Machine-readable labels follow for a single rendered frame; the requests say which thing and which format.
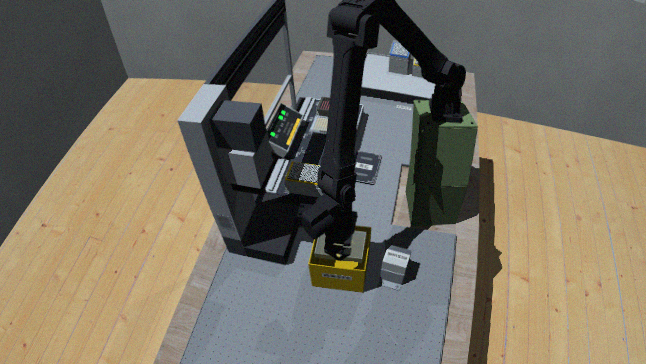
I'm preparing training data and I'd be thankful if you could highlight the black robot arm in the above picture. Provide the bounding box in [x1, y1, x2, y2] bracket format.
[297, 0, 466, 239]

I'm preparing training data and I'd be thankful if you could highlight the yellow open-top bin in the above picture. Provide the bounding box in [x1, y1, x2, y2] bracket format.
[308, 226, 372, 292]

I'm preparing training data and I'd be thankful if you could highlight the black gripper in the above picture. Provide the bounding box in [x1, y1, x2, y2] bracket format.
[324, 211, 357, 261]

